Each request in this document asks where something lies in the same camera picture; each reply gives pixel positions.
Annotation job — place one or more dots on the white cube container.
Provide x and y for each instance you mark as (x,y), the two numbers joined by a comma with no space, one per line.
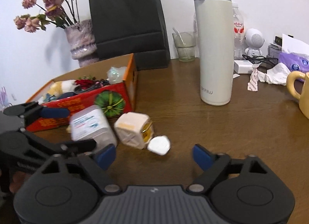
(130,128)

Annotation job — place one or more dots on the crumpled white tissue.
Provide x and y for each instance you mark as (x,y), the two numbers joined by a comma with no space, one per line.
(276,74)

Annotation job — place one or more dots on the white robot speaker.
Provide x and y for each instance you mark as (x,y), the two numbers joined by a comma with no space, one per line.
(254,41)

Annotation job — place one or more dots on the dark blue soft item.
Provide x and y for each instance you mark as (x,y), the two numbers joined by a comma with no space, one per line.
(66,95)

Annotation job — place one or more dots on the yellow white plush toy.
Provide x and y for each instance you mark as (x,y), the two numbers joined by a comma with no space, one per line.
(61,87)

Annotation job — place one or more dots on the grey box device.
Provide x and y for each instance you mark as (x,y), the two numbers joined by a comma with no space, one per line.
(274,53)

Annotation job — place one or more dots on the dried pink flower bouquet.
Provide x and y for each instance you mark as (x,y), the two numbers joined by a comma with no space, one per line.
(52,1)

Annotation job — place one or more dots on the purple white decoration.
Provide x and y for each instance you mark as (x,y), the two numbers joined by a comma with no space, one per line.
(5,97)

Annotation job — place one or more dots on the mottled purple white vase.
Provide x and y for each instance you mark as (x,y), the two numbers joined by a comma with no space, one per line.
(80,40)

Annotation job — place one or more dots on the white power adapter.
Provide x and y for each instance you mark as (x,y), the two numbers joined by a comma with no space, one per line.
(242,66)

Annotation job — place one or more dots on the yellow mug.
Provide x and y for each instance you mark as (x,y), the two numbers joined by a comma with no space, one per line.
(304,98)

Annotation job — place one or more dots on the clear glass cup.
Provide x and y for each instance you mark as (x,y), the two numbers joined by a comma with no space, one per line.
(183,40)
(185,54)

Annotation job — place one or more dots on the purple tissue pack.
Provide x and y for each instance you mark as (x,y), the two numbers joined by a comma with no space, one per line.
(293,62)

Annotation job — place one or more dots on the black wall plug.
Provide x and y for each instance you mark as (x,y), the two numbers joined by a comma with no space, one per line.
(278,40)

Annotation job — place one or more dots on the black paper bag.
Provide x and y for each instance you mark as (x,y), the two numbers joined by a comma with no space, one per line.
(128,21)

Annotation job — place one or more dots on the white paper sheet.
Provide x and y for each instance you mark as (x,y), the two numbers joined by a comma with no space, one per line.
(293,43)

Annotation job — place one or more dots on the wooden desktop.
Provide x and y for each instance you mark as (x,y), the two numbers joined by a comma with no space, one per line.
(181,122)

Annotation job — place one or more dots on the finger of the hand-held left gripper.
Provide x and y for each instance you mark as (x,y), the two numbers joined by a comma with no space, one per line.
(72,145)
(55,113)

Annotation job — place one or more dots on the translucent plastic ball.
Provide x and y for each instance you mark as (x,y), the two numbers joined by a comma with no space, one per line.
(115,75)

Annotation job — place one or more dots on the pink printed white wrapper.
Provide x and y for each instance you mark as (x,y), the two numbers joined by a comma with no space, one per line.
(253,81)

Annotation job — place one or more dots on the orange red cardboard box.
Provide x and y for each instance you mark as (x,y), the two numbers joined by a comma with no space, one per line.
(72,105)

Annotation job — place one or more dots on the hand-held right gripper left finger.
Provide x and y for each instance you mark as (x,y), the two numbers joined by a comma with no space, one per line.
(106,157)

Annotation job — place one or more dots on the white thermos flask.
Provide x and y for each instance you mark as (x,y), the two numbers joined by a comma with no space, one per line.
(213,52)

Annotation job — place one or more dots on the white hexagonal lid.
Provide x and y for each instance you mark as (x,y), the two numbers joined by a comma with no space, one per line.
(159,145)

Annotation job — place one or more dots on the labelled clear plastic box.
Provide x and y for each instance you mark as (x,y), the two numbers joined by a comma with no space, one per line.
(91,123)

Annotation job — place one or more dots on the red flower decoration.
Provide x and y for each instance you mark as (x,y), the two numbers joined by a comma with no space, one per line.
(84,83)

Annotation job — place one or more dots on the person's left hand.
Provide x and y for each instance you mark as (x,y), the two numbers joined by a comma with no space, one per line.
(15,183)

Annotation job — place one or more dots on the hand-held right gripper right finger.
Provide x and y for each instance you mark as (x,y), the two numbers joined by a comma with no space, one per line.
(201,157)

